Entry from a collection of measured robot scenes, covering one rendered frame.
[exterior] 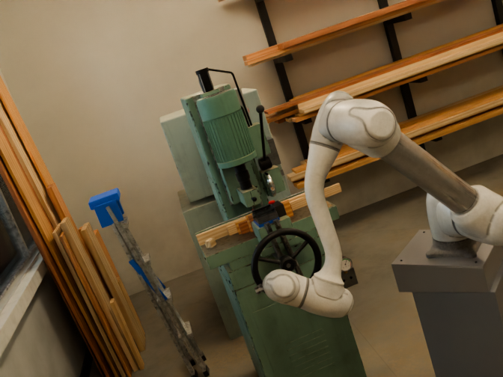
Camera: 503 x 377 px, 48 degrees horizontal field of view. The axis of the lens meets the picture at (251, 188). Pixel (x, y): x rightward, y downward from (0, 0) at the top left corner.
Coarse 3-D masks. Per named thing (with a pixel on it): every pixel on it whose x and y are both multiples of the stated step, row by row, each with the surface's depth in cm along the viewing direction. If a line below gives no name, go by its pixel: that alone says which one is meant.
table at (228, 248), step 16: (304, 208) 253; (336, 208) 242; (304, 224) 240; (224, 240) 246; (240, 240) 239; (256, 240) 236; (288, 240) 229; (208, 256) 233; (224, 256) 234; (240, 256) 236
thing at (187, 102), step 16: (192, 112) 256; (192, 128) 267; (208, 144) 260; (208, 160) 261; (208, 176) 278; (256, 176) 268; (224, 192) 265; (224, 208) 267; (240, 208) 268; (256, 208) 270
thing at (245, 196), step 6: (252, 186) 250; (240, 192) 248; (246, 192) 244; (252, 192) 244; (258, 192) 245; (240, 198) 254; (246, 198) 244; (258, 198) 246; (246, 204) 245; (252, 204) 245
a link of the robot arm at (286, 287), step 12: (276, 276) 175; (288, 276) 174; (300, 276) 181; (264, 288) 181; (276, 288) 173; (288, 288) 173; (300, 288) 178; (276, 300) 176; (288, 300) 175; (300, 300) 178
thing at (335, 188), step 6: (330, 186) 257; (336, 186) 257; (324, 192) 256; (330, 192) 257; (336, 192) 258; (300, 198) 255; (294, 204) 254; (300, 204) 255; (306, 204) 255; (228, 228) 249; (234, 228) 250
